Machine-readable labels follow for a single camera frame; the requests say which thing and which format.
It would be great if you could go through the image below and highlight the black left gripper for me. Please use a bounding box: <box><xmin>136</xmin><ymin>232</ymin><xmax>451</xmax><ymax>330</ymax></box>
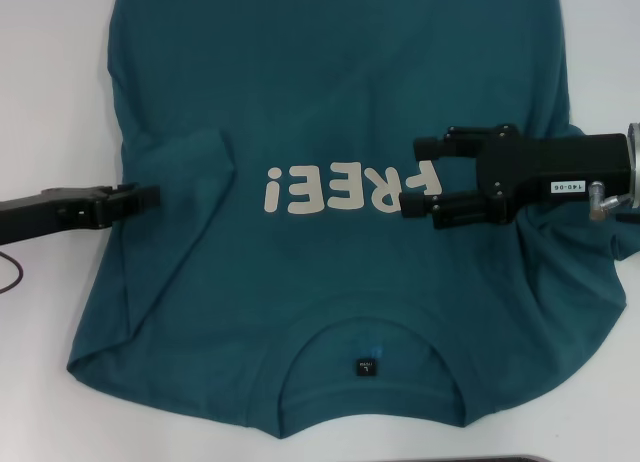
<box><xmin>0</xmin><ymin>181</ymin><xmax>162</xmax><ymax>249</ymax></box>

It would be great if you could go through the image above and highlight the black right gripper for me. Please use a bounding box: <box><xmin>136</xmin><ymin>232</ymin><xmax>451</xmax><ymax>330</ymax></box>
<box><xmin>399</xmin><ymin>123</ymin><xmax>632</xmax><ymax>232</ymax></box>

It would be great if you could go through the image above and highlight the teal blue printed t-shirt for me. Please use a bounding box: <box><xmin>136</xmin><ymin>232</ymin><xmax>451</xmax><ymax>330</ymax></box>
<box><xmin>66</xmin><ymin>0</ymin><xmax>640</xmax><ymax>429</ymax></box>

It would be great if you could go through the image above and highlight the dark grey flat panel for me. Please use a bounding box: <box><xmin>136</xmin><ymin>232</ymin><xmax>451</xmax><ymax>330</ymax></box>
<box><xmin>447</xmin><ymin>455</ymin><xmax>552</xmax><ymax>462</ymax></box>

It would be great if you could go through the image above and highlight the left gripper cable with plug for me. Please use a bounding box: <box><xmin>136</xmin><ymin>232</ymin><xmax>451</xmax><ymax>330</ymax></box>
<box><xmin>0</xmin><ymin>250</ymin><xmax>26</xmax><ymax>294</ymax></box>

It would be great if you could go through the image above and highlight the gripper cable with plug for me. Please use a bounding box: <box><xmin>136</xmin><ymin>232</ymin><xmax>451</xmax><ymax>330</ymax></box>
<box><xmin>0</xmin><ymin>250</ymin><xmax>26</xmax><ymax>294</ymax></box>
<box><xmin>588</xmin><ymin>194</ymin><xmax>640</xmax><ymax>228</ymax></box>

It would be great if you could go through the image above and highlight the right gripper cable with plug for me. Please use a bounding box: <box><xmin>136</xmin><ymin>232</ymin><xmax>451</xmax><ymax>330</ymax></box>
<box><xmin>588</xmin><ymin>194</ymin><xmax>640</xmax><ymax>228</ymax></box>

